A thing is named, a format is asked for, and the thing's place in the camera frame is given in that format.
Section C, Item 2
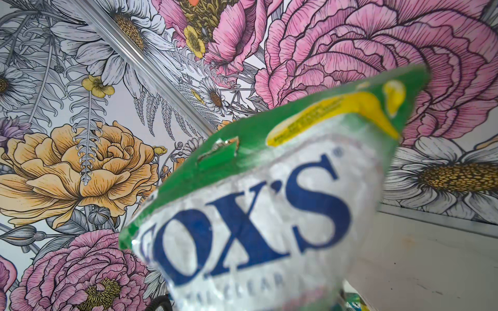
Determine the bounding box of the green Fox's candy bag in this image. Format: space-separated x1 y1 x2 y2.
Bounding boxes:
119 65 430 310

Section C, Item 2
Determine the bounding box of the left aluminium corner post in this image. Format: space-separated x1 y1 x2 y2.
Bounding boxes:
75 1 215 137

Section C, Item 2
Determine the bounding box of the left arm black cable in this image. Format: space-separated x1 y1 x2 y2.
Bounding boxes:
144 295 174 311

